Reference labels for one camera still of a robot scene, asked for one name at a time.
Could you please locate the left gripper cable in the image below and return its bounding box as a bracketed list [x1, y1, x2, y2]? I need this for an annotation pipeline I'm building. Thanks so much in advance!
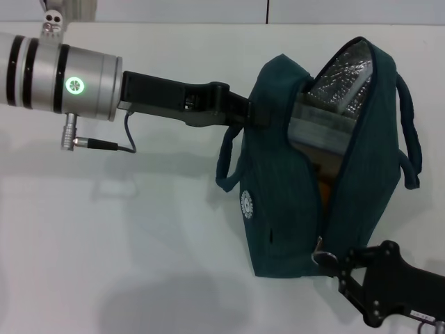
[61, 111, 138, 154]

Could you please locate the orange yellow pear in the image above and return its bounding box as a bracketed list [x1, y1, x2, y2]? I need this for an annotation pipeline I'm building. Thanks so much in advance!
[316, 179, 333, 209]

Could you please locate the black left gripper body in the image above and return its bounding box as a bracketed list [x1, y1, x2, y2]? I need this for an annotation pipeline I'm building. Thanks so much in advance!
[117, 71, 251, 128]

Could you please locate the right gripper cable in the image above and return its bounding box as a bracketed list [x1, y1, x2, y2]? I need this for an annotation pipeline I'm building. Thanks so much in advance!
[418, 320, 445, 334]

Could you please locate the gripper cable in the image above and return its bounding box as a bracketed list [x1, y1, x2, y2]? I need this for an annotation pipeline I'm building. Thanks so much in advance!
[418, 320, 445, 334]
[61, 111, 138, 154]

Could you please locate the dark teal insulated lunch bag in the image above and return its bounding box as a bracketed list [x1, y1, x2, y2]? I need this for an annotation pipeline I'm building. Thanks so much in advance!
[214, 36, 423, 279]

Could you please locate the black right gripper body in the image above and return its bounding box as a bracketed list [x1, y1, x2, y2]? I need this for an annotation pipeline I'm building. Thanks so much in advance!
[342, 239, 445, 330]

